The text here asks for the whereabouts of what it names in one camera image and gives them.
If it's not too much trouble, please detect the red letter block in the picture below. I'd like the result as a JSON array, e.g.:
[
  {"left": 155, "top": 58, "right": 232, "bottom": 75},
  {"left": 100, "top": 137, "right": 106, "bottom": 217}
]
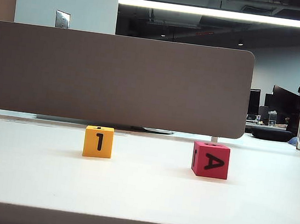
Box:
[{"left": 189, "top": 140, "right": 232, "bottom": 181}]

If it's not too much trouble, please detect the yellow letter block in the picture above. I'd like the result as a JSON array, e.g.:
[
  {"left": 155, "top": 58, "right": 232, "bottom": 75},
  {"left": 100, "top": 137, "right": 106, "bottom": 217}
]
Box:
[{"left": 82, "top": 124, "right": 116, "bottom": 160}]

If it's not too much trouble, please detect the silver monitor stand base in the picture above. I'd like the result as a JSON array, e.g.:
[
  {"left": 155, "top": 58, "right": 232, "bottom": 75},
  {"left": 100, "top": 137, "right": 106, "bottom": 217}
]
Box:
[{"left": 141, "top": 127, "right": 175, "bottom": 136}]

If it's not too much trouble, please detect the black computer monitor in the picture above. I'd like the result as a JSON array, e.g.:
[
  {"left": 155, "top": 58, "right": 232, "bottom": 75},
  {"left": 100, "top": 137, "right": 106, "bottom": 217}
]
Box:
[
  {"left": 247, "top": 88, "right": 262, "bottom": 116},
  {"left": 262, "top": 93, "right": 274, "bottom": 117}
]

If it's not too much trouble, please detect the long ceiling light strip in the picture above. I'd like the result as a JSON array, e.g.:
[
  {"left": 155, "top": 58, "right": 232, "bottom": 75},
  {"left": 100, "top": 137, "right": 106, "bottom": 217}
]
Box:
[{"left": 118, "top": 0, "right": 300, "bottom": 28}]

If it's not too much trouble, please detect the clear plastic container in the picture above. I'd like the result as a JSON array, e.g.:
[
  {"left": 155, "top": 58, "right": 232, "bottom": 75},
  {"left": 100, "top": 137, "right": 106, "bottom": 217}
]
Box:
[{"left": 266, "top": 110, "right": 279, "bottom": 127}]

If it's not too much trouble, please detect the black round cushion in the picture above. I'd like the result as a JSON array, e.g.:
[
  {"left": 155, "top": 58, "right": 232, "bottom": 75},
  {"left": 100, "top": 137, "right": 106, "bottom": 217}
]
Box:
[{"left": 251, "top": 126, "right": 295, "bottom": 143}]

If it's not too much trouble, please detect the large tilted black monitor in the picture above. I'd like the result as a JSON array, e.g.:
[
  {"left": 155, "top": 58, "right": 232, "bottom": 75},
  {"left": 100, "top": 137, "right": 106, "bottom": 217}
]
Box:
[{"left": 268, "top": 84, "right": 300, "bottom": 129}]

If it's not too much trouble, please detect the blue cloth item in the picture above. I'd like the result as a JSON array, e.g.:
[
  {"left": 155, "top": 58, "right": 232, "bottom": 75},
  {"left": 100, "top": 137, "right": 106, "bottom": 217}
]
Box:
[{"left": 287, "top": 135, "right": 300, "bottom": 146}]

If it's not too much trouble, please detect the ceiling air duct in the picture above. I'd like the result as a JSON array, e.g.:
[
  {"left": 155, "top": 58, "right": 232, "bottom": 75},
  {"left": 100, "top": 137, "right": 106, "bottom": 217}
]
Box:
[{"left": 146, "top": 7, "right": 203, "bottom": 30}]

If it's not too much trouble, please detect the metal wall switch plate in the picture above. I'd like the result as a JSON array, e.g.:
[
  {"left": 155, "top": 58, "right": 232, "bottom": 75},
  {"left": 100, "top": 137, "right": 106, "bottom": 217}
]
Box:
[{"left": 54, "top": 9, "right": 72, "bottom": 30}]

